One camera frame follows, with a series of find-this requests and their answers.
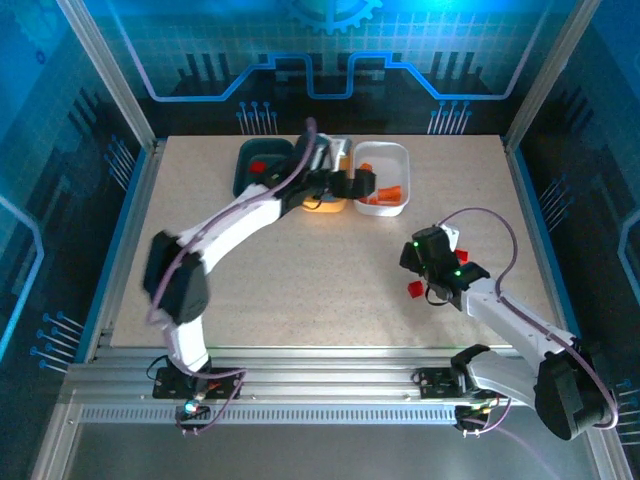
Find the right aluminium frame post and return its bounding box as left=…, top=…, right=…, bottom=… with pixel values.
left=503, top=0, right=604, bottom=151

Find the aluminium mounting beam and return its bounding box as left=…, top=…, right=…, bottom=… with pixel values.
left=59, top=347, right=604, bottom=426

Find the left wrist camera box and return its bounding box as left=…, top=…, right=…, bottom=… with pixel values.
left=327, top=136, right=354, bottom=170

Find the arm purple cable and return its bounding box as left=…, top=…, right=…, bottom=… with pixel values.
left=146, top=117, right=319, bottom=436
left=434, top=207, right=620, bottom=437

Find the right aluminium side rail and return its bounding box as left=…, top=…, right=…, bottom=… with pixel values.
left=502, top=138, right=581, bottom=362

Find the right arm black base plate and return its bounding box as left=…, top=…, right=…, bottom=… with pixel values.
left=417, top=367, right=514, bottom=401

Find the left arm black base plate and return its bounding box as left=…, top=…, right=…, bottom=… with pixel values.
left=152, top=367, right=245, bottom=401

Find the left aluminium frame post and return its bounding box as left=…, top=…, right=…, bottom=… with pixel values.
left=55, top=0, right=157, bottom=151

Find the aluminium side rail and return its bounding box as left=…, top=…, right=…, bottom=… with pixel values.
left=502, top=138, right=581, bottom=362
left=87, top=139, right=167, bottom=362

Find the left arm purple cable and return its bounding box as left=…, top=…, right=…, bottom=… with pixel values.
left=146, top=117, right=319, bottom=436

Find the left aluminium side rail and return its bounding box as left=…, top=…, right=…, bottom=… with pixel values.
left=87, top=139, right=167, bottom=362

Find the slotted metal strip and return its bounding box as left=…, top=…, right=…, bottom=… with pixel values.
left=79, top=407, right=459, bottom=425

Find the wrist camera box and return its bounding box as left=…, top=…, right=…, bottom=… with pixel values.
left=327, top=136, right=354, bottom=170
left=439, top=223, right=461, bottom=251

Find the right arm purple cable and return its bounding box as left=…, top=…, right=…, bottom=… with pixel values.
left=434, top=207, right=620, bottom=437

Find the aluminium frame post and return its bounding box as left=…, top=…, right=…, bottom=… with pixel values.
left=503, top=0, right=604, bottom=151
left=55, top=0, right=157, bottom=151

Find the left wiring connector cluster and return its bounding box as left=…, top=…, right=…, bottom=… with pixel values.
left=174, top=397, right=211, bottom=424

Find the yellow plastic container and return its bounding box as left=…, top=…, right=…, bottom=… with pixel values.
left=298, top=137, right=354, bottom=215

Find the white plastic container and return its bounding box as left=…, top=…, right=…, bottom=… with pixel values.
left=351, top=141, right=412, bottom=218

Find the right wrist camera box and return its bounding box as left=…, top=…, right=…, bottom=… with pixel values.
left=439, top=223, right=461, bottom=251

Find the right wiring connector cluster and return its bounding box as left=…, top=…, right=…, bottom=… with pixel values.
left=453, top=399, right=501, bottom=436

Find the teal plastic container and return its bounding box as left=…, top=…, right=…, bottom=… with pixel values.
left=233, top=138, right=297, bottom=200

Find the wiring connector cluster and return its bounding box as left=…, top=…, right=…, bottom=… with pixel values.
left=453, top=399, right=501, bottom=436
left=174, top=397, right=211, bottom=424

